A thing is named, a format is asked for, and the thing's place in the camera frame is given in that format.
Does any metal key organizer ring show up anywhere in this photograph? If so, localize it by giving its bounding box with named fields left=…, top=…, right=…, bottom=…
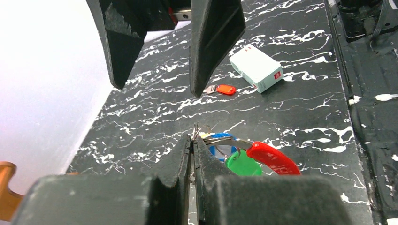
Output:
left=192, top=123, right=302, bottom=177

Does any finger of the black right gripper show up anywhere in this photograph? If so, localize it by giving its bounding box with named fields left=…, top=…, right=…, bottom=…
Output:
left=87, top=0, right=174, bottom=89
left=189, top=0, right=245, bottom=98

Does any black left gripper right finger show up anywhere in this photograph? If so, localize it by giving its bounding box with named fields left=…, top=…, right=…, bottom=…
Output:
left=192, top=138, right=352, bottom=225

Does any orange wooden shelf rack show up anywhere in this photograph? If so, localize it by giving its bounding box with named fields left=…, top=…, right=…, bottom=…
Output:
left=0, top=161, right=23, bottom=222

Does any blue key tag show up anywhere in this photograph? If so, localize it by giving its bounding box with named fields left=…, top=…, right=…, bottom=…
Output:
left=209, top=133, right=237, bottom=163

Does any red tag key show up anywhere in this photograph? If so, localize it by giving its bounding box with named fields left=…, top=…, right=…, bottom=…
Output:
left=203, top=84, right=236, bottom=95

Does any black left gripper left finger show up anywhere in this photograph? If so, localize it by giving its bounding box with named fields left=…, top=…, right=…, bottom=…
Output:
left=12, top=135, right=191, bottom=225

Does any white card box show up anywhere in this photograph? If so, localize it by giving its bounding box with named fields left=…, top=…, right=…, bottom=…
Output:
left=230, top=44, right=284, bottom=93

